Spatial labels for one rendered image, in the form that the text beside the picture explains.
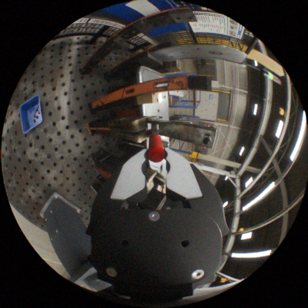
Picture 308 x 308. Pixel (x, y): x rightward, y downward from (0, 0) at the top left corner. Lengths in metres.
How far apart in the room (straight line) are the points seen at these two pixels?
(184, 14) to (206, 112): 8.23
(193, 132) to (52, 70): 0.61
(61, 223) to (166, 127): 0.49
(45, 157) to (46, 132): 0.10
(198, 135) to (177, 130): 0.05
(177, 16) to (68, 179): 0.70
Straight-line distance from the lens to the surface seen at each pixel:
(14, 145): 0.56
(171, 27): 0.39
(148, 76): 0.36
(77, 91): 0.53
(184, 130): 0.19
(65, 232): 0.42
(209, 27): 0.69
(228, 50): 0.39
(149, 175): 0.30
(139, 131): 0.22
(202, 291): 0.23
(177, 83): 0.19
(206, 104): 8.22
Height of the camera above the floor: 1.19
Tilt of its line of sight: 28 degrees down
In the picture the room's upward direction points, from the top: 104 degrees clockwise
